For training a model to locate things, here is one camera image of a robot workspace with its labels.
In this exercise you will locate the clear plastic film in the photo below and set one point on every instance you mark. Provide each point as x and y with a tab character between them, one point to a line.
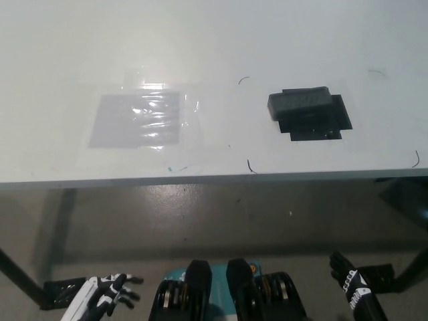
192	133

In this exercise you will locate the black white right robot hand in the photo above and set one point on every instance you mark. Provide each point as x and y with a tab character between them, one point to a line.
359	291

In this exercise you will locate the black slanted table leg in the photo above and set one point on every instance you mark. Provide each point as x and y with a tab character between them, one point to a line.
413	264
20	277

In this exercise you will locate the dark grey whiteboard eraser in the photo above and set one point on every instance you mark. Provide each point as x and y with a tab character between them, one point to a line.
301	100

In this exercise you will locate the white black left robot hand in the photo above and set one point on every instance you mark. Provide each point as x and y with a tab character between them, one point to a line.
100	294

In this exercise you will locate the black tape patch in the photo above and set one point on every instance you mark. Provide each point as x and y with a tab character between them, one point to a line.
314	128

